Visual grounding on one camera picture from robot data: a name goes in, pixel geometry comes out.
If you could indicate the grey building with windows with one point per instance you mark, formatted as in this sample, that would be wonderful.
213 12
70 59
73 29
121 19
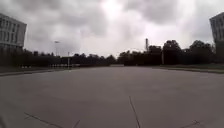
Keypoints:
10 32

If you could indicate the row of dark trees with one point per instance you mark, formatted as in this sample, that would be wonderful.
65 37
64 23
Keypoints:
173 55

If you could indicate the dark glass building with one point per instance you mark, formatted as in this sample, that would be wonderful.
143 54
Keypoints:
218 33

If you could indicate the grey concrete pavement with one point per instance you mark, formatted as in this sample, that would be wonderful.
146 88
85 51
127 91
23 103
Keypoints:
110 93

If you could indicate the street lamp pole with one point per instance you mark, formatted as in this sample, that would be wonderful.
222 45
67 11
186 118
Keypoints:
56 47

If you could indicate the tall chimney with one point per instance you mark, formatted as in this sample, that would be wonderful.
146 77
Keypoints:
146 45

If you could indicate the grass strip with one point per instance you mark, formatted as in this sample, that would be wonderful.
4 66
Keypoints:
20 69
196 66

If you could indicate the pale pole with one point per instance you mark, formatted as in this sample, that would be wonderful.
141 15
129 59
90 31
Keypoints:
68 60

